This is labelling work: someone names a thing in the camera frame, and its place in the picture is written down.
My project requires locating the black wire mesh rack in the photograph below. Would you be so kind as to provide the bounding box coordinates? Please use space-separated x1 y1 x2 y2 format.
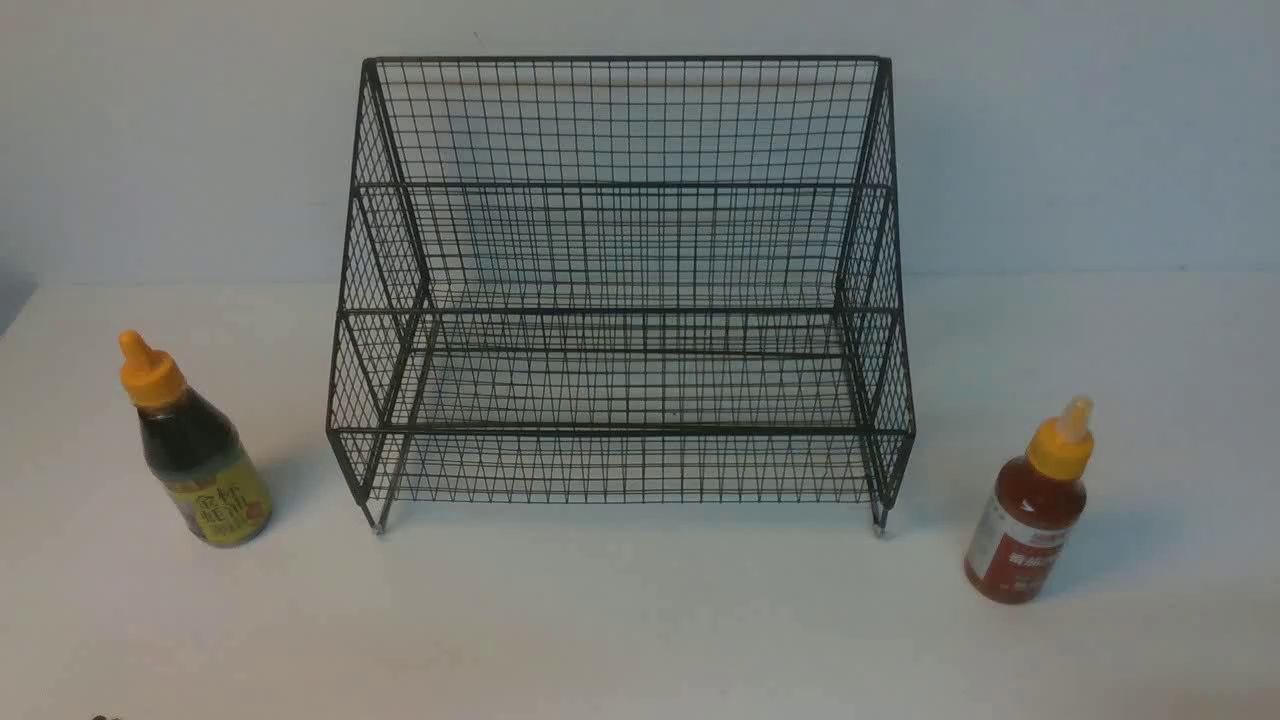
326 54 916 534

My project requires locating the dark sauce bottle yellow label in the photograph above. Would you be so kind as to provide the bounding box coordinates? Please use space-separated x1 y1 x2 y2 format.
118 331 273 548

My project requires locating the red sauce bottle yellow cap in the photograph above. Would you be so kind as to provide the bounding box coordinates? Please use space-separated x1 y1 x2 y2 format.
963 395 1094 605

